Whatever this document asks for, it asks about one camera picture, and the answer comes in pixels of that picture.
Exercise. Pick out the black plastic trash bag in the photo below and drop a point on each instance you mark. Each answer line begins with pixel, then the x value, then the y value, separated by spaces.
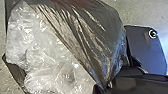
pixel 83 36

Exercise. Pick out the round base indicator light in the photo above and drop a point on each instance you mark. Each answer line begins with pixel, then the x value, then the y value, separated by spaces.
pixel 152 33

